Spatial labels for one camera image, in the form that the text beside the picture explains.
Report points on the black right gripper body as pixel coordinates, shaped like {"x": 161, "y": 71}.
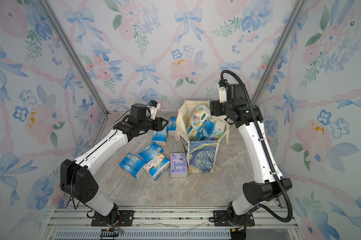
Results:
{"x": 219, "y": 107}

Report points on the white tissue pack cartoon blue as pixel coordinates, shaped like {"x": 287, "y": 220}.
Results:
{"x": 217, "y": 131}

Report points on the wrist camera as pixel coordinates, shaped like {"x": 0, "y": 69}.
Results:
{"x": 222, "y": 90}
{"x": 153, "y": 107}

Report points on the grey slotted cable duct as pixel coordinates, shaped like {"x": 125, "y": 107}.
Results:
{"x": 143, "y": 234}

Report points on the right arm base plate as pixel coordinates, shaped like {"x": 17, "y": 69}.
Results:
{"x": 221, "y": 219}

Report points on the floral orange blue tissue pack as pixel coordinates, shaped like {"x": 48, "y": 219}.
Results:
{"x": 156, "y": 166}

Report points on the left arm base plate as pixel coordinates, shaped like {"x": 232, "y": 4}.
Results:
{"x": 119, "y": 218}

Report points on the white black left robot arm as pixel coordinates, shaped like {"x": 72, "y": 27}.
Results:
{"x": 77, "y": 176}

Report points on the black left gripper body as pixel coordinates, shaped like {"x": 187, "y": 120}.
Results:
{"x": 157, "y": 125}

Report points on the aluminium corner post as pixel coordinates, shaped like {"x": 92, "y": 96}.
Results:
{"x": 69, "y": 49}
{"x": 280, "y": 46}

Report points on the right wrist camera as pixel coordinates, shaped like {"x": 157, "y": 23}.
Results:
{"x": 222, "y": 90}

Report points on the white blue tissue pack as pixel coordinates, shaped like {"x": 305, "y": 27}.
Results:
{"x": 192, "y": 131}

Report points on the colourful cartoon tissue pack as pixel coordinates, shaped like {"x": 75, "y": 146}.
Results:
{"x": 200, "y": 116}

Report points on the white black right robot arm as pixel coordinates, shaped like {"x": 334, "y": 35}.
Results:
{"x": 269, "y": 183}

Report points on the right aluminium corner post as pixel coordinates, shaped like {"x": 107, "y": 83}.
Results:
{"x": 280, "y": 46}

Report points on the left aluminium corner post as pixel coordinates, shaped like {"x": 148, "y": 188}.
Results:
{"x": 69, "y": 49}

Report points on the purple tissue pack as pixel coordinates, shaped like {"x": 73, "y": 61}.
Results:
{"x": 178, "y": 165}

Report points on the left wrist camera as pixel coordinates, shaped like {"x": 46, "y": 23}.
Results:
{"x": 153, "y": 107}

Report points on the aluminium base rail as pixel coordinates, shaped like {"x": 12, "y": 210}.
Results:
{"x": 178, "y": 218}

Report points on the blue tissue pack barcode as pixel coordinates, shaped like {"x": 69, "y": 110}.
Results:
{"x": 160, "y": 138}

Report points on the cream canvas bag starry print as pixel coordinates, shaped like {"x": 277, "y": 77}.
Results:
{"x": 200, "y": 154}

